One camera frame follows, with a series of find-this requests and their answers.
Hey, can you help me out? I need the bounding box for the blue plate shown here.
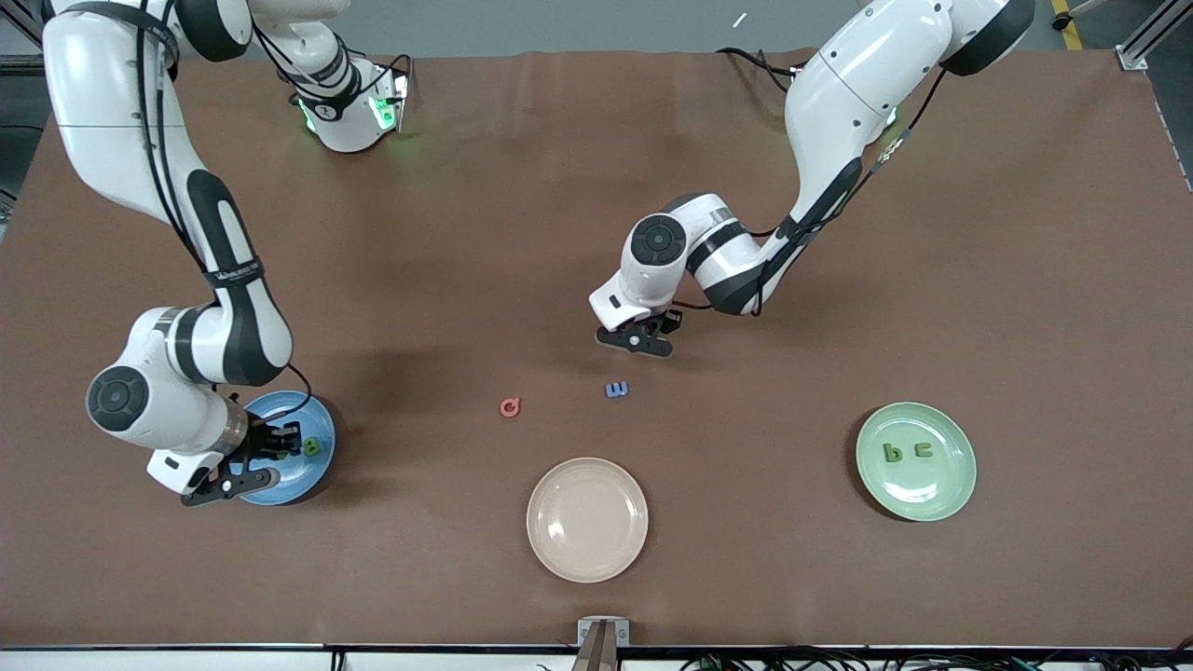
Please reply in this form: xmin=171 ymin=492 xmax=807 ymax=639
xmin=238 ymin=390 xmax=337 ymax=507

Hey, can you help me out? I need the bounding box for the pale beige plate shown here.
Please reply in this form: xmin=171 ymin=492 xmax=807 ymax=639
xmin=526 ymin=457 xmax=650 ymax=584

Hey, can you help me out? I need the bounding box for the green plate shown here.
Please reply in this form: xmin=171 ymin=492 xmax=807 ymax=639
xmin=855 ymin=402 xmax=978 ymax=523

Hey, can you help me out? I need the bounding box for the brown table mat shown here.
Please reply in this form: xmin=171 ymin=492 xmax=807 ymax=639
xmin=0 ymin=47 xmax=1193 ymax=650

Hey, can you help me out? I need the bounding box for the grey leg with black caster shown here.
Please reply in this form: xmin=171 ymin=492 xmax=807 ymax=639
xmin=1051 ymin=0 xmax=1124 ymax=32

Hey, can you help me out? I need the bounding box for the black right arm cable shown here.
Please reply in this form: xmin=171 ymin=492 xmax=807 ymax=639
xmin=135 ymin=9 xmax=314 ymax=439

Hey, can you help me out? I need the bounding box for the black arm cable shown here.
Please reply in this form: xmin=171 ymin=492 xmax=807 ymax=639
xmin=135 ymin=9 xmax=314 ymax=439
xmin=750 ymin=70 xmax=947 ymax=318

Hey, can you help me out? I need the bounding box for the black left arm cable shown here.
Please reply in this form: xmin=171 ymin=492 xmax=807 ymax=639
xmin=750 ymin=70 xmax=947 ymax=318

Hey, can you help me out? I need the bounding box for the grey metal bracket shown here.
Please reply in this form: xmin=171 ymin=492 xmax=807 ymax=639
xmin=573 ymin=615 xmax=631 ymax=671

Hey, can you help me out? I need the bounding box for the aluminium frame profile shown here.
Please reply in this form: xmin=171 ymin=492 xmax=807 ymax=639
xmin=1116 ymin=0 xmax=1193 ymax=73

